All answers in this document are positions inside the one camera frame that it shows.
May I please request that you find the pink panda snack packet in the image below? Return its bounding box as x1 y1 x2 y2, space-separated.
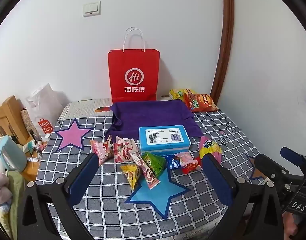
90 135 116 166

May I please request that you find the red paper bag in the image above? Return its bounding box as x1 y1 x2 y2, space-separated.
108 27 160 103

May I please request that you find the light blue kettle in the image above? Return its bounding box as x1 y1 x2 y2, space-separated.
0 135 27 172

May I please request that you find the wooden headboard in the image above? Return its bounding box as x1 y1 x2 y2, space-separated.
0 95 33 145

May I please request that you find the purple towel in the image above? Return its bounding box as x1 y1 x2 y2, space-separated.
105 99 203 145

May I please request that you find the pink plush toy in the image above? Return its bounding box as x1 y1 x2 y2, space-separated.
0 172 13 205

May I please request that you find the blue box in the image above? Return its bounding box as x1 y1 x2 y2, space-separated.
138 124 192 155

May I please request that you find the yellow triangular snack packet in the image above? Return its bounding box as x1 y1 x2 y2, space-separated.
120 164 141 192

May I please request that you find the grey checked cloth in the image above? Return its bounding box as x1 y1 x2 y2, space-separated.
35 110 269 230

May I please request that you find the pale green cloth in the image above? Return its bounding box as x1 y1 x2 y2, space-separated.
3 170 28 230

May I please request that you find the brown wooden door frame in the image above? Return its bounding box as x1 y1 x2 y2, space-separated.
213 0 235 105

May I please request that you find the orange chips bag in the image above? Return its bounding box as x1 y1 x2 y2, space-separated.
183 93 220 112

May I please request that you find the yellow pink snack packet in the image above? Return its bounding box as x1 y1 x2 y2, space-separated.
198 136 223 164

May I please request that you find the yellow chips bag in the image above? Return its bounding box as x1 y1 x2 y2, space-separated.
169 88 197 100

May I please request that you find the small blue snack packet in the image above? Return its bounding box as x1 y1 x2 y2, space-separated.
166 156 182 170

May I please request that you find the long pink snack packet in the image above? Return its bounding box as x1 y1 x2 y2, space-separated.
130 151 160 189

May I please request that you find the white wall switch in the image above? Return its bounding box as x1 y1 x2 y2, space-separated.
83 0 101 18

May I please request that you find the red white snack packet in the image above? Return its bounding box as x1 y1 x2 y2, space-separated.
113 136 139 163

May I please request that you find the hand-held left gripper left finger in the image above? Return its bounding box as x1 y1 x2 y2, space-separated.
18 152 103 240

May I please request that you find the pink star sticker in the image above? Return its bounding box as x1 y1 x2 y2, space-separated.
55 119 94 152

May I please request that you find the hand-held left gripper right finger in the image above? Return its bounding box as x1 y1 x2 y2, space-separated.
202 152 285 240

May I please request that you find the small red snack packet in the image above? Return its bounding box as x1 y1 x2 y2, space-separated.
181 157 203 175

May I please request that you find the white plastic shopping bag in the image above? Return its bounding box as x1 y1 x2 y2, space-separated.
24 83 71 140

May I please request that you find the green snack packet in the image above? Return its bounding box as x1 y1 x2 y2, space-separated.
142 152 167 178

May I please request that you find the pink peach snack packet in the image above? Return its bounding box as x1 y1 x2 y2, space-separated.
174 152 202 170

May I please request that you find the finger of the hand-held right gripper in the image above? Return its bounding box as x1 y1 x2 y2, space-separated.
254 153 291 181
280 146 306 167

